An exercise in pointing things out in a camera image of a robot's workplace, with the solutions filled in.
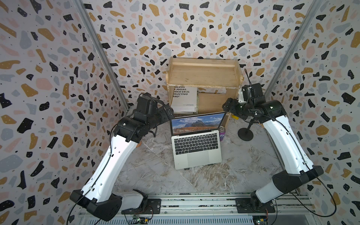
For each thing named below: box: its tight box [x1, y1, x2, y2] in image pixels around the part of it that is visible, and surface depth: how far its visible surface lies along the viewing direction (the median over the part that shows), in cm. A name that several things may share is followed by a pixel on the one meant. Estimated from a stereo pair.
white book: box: [170, 86, 198, 114], surface depth 92 cm
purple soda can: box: [218, 125, 226, 142], surface depth 96 cm
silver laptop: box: [169, 111, 227, 170], surface depth 88 cm
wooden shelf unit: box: [165, 56, 245, 129], surface depth 84 cm
